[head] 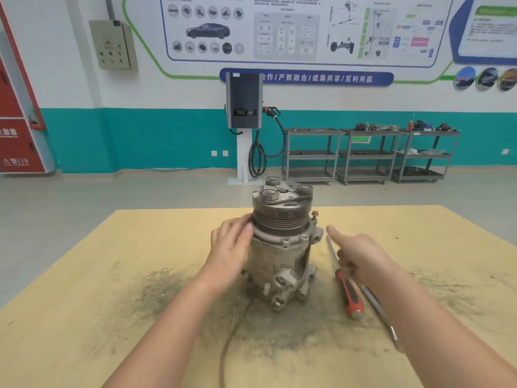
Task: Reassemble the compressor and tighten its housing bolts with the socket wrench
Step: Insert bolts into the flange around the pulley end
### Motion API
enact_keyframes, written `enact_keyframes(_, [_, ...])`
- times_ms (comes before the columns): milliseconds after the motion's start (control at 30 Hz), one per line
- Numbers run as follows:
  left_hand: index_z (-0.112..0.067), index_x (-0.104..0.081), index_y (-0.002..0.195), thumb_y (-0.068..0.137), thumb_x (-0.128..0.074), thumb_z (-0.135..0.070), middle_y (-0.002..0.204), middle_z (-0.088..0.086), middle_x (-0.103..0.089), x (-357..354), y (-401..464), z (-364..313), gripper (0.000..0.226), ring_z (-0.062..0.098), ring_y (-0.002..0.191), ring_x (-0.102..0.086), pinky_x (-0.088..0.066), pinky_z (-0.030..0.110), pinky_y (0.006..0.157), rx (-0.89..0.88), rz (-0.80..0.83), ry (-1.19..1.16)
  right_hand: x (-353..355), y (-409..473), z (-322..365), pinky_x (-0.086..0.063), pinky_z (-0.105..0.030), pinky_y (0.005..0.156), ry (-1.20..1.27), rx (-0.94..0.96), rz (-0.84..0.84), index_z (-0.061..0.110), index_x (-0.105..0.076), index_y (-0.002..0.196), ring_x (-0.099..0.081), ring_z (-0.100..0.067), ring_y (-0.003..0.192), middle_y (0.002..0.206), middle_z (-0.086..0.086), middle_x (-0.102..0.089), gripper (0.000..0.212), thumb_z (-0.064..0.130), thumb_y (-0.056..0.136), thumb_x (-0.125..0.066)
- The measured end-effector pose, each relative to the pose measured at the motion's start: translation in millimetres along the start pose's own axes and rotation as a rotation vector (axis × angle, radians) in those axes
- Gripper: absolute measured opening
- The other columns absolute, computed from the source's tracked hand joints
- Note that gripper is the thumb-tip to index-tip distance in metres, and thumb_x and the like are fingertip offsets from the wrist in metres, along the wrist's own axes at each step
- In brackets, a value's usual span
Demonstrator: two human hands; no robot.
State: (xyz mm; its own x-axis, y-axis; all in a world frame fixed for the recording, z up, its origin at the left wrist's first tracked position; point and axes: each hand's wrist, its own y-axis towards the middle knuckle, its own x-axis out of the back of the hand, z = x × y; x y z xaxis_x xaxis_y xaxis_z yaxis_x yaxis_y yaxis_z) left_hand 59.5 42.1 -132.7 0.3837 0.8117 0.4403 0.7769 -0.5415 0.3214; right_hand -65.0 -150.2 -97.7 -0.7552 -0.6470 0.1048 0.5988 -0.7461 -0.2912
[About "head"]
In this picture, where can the person's right hand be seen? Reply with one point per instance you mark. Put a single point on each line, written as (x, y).
(363, 256)

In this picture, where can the person's left hand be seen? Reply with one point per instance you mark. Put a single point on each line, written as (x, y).
(227, 252)

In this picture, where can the person's left thumb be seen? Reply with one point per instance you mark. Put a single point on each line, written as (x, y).
(248, 232)

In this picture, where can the grey metal car compressor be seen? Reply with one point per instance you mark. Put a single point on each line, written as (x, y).
(278, 246)

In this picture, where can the person's left forearm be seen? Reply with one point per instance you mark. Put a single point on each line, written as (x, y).
(169, 331)

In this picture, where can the person's right forearm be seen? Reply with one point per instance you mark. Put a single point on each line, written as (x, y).
(436, 331)

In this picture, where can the white charger stand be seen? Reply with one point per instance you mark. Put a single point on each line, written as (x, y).
(243, 157)

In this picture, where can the grey metal shelf cart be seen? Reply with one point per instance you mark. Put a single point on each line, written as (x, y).
(424, 154)
(309, 155)

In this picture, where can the red and black screwdriver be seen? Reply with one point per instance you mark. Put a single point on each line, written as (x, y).
(350, 294)

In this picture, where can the flat metal tools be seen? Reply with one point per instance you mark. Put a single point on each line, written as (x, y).
(311, 129)

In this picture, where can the black and orange charging nozzle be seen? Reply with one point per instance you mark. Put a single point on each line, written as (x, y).
(271, 111)

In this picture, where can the grey car charger unit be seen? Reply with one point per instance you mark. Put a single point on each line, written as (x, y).
(244, 96)

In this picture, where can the grey cart with green label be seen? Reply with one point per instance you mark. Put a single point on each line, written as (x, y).
(365, 155)

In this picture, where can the silver metal wrench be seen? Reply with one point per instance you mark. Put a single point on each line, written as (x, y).
(379, 311)

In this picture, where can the pile of metal car parts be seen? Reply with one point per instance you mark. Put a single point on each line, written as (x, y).
(375, 126)

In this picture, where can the blue banner sign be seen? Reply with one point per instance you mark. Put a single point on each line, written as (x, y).
(323, 78)

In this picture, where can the white cloth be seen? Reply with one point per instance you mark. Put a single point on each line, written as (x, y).
(422, 151)

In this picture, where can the red bottle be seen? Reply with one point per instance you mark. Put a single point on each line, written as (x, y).
(411, 125)

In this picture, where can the large car diagram poster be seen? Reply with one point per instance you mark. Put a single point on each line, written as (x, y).
(307, 28)

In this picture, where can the dark car parts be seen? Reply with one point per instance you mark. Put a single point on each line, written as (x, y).
(434, 126)

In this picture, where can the beige electrical box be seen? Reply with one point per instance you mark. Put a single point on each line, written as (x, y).
(114, 45)

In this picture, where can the red fire cabinet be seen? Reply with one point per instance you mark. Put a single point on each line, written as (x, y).
(16, 117)

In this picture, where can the white double wall socket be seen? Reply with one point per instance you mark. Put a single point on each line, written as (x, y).
(219, 153)

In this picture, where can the grey wall conduit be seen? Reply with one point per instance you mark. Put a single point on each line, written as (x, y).
(108, 8)

